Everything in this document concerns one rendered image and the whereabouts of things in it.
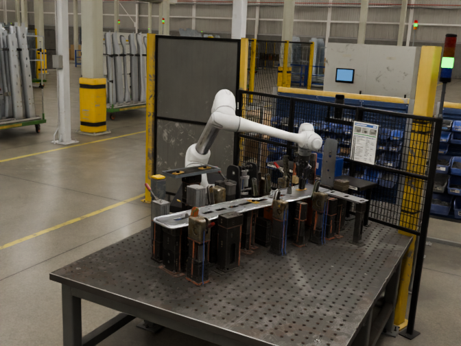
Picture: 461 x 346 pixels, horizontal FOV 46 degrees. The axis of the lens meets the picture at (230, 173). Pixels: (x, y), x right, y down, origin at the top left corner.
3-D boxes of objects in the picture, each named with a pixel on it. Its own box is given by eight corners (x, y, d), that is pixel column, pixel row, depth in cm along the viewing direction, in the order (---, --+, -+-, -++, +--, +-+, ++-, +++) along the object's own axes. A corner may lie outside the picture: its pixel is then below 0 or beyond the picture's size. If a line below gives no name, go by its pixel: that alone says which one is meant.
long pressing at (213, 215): (173, 231, 285) (173, 228, 285) (149, 220, 301) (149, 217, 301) (333, 191, 377) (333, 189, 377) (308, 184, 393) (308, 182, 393)
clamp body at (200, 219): (199, 288, 287) (201, 223, 279) (182, 279, 298) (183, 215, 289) (214, 283, 294) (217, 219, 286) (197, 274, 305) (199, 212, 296)
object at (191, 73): (245, 220, 616) (256, 38, 568) (240, 223, 603) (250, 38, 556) (149, 199, 675) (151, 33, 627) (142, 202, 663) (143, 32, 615)
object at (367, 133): (374, 166, 390) (379, 123, 382) (348, 160, 406) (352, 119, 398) (376, 166, 391) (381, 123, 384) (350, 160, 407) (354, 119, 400)
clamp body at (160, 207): (158, 265, 313) (159, 205, 305) (147, 259, 321) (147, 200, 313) (171, 261, 320) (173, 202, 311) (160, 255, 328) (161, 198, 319)
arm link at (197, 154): (182, 174, 404) (183, 152, 418) (202, 178, 409) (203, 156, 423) (217, 104, 348) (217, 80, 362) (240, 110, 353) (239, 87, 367)
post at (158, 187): (155, 250, 334) (156, 181, 323) (148, 246, 339) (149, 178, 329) (165, 248, 339) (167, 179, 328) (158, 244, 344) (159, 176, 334)
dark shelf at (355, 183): (359, 191, 376) (359, 187, 375) (265, 165, 439) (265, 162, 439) (376, 187, 391) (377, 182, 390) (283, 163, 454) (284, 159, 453)
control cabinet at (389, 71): (317, 148, 1055) (328, 17, 996) (326, 144, 1101) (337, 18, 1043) (401, 160, 984) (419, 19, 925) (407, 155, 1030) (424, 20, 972)
